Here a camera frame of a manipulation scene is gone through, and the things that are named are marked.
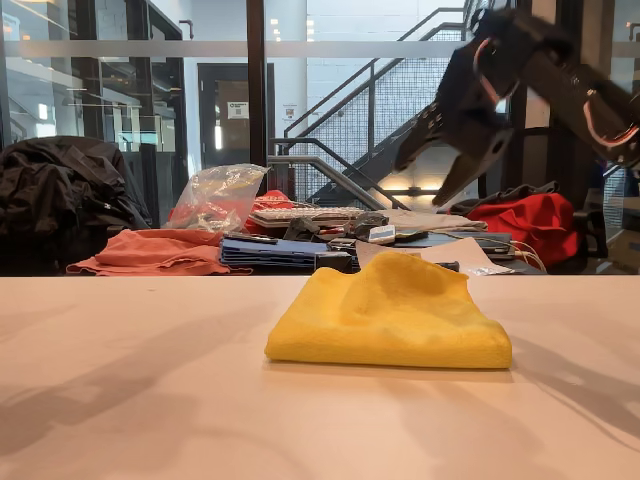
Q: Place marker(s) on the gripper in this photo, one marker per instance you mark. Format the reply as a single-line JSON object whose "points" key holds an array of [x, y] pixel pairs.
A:
{"points": [[462, 131]]}

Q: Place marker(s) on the yellow microfiber towel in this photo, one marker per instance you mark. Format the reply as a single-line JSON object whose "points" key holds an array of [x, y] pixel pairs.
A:
{"points": [[380, 330]]}

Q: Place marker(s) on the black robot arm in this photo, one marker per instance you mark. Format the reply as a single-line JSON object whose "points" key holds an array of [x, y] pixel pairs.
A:
{"points": [[565, 75]]}

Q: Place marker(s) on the beige folded cloth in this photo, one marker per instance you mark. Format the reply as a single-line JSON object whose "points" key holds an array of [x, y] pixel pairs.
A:
{"points": [[435, 220]]}

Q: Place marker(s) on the black flat device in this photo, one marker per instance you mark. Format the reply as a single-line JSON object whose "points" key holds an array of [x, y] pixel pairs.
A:
{"points": [[412, 236]]}

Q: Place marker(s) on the large white phone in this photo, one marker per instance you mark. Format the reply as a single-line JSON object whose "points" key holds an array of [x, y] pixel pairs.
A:
{"points": [[382, 233]]}

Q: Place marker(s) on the large crumpled black bag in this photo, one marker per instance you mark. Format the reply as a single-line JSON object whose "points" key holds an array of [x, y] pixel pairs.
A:
{"points": [[367, 220]]}

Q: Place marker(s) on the white lined paper sheet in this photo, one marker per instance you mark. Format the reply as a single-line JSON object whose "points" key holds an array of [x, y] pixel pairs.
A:
{"points": [[480, 252]]}

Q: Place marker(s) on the metal staircase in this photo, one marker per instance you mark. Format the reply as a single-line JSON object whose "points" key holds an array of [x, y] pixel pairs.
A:
{"points": [[345, 125]]}

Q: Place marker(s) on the small bag of screws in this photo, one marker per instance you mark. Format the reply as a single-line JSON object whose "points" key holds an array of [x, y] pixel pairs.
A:
{"points": [[485, 271]]}

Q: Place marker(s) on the small red item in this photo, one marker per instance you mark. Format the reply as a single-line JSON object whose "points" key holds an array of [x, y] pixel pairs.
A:
{"points": [[332, 231]]}

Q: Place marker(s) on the small black box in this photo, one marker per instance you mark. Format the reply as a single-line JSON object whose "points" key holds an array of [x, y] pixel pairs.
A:
{"points": [[332, 260]]}

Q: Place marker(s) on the white keyboard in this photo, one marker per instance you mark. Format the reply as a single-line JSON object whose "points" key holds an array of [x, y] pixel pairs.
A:
{"points": [[300, 217]]}

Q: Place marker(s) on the small crumpled black bag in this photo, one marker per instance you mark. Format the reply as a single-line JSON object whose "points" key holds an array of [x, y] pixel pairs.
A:
{"points": [[300, 229]]}

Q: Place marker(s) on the small white poster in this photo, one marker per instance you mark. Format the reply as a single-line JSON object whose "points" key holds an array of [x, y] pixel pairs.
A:
{"points": [[289, 113]]}

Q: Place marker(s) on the black office chair red jacket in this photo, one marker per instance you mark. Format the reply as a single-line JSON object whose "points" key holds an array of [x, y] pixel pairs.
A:
{"points": [[592, 225]]}

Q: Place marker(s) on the red cloth white print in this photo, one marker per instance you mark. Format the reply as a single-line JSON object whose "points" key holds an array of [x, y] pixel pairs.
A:
{"points": [[274, 200]]}

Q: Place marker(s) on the black desk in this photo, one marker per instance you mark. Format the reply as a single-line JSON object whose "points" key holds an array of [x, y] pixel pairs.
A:
{"points": [[300, 271]]}

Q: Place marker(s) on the dark framed door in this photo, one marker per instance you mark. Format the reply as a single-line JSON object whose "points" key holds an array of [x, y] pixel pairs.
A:
{"points": [[235, 140]]}

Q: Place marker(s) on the white QR sign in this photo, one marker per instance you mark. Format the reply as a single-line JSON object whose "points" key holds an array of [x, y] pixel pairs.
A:
{"points": [[238, 111]]}

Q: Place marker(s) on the clear plastic bag with parts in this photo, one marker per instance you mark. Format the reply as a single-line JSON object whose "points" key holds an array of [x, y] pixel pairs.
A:
{"points": [[220, 200]]}

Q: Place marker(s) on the coral t-shirt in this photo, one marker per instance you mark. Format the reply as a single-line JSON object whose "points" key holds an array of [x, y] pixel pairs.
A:
{"points": [[160, 252]]}

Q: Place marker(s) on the glowing wall light bar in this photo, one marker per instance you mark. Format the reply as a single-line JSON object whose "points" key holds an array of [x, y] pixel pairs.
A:
{"points": [[415, 190]]}

